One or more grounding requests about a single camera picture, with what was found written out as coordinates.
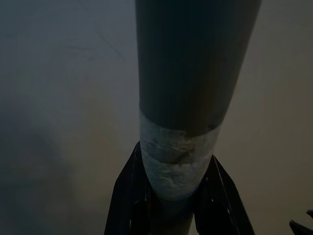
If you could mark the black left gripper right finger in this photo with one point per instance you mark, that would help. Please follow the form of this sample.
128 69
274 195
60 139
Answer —
220 203

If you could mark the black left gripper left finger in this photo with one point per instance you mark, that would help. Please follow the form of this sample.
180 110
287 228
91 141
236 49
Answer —
127 195

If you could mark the broom with grey grip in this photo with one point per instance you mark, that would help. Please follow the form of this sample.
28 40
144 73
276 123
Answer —
185 73

